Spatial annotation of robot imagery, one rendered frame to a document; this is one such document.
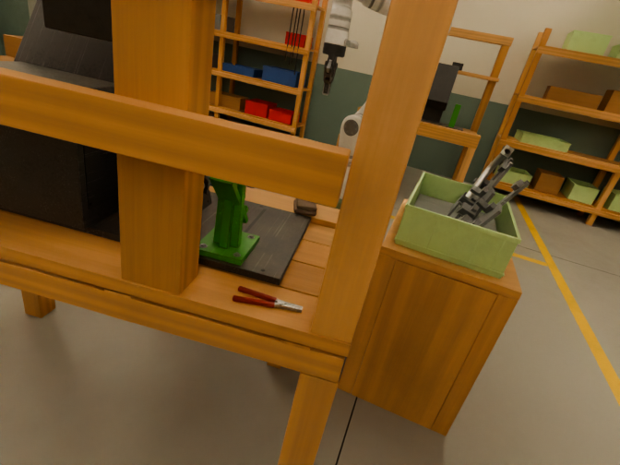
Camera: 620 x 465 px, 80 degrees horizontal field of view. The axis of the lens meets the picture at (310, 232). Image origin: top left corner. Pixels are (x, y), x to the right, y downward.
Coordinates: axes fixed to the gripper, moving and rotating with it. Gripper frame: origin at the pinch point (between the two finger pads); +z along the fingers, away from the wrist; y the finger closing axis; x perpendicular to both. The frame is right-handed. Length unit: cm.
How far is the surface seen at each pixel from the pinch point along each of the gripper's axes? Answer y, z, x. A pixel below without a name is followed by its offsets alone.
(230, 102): -502, 94, -226
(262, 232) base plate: 39, 40, -5
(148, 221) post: 74, 26, -20
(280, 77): -482, 34, -139
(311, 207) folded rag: 17.4, 37.0, 5.1
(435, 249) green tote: 2, 48, 54
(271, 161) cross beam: 79, 6, 4
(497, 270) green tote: 6, 48, 77
